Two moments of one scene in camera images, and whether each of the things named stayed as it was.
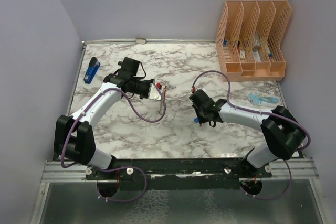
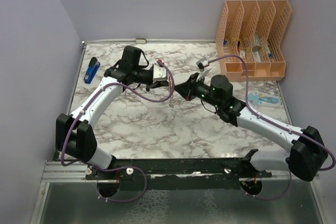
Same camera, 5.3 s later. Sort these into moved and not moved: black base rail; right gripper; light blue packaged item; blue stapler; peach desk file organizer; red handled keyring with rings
Moved: right gripper; red handled keyring with rings
Not moved: peach desk file organizer; black base rail; blue stapler; light blue packaged item
